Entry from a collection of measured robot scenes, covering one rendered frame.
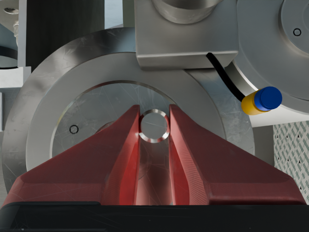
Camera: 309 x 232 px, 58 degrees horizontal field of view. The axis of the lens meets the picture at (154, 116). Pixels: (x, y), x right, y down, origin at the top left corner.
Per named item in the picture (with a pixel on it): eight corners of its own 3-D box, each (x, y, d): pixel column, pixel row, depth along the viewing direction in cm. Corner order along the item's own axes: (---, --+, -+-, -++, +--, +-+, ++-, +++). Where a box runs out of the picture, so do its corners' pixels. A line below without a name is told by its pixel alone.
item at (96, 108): (20, 133, 14) (140, 51, 15) (37, 134, 16) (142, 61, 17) (100, 258, 14) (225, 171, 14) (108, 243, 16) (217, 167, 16)
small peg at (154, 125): (173, 111, 11) (168, 145, 11) (170, 116, 14) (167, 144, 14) (139, 106, 11) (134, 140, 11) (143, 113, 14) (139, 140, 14)
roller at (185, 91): (237, 61, 16) (218, 269, 15) (191, 109, 42) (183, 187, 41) (40, 42, 16) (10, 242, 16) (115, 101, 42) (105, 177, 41)
